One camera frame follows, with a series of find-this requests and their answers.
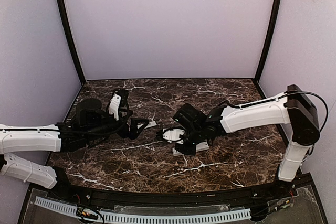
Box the left grey cable duct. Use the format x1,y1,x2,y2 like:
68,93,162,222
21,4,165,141
34,196,106,222

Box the grey cable duct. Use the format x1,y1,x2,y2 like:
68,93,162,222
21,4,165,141
101,209,251,224
34,196,106,222

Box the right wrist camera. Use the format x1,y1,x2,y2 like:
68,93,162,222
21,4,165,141
156,127,185,144

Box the white remote control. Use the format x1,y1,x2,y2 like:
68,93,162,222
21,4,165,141
172,142,209,156

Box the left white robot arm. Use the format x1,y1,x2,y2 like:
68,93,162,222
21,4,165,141
1,96,156,189

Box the right grey cable duct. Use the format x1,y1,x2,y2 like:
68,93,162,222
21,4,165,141
101,209,251,224

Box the left black frame post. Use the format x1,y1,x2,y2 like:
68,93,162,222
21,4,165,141
56,0,86,85

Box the right black frame post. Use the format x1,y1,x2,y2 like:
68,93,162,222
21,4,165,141
254,0,281,83

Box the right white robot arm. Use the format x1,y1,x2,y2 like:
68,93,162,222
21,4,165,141
162,84,325,182

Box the right black camera cable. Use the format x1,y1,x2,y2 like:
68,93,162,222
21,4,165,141
285,91,329,133

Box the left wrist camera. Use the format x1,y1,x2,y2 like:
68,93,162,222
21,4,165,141
106,88,129,121

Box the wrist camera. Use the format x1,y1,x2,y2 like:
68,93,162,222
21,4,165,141
106,88,129,121
156,127,185,144

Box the black frame post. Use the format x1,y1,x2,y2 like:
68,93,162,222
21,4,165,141
56,0,86,85
254,0,281,83

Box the black front rail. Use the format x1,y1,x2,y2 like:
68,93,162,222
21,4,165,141
31,176,297,209

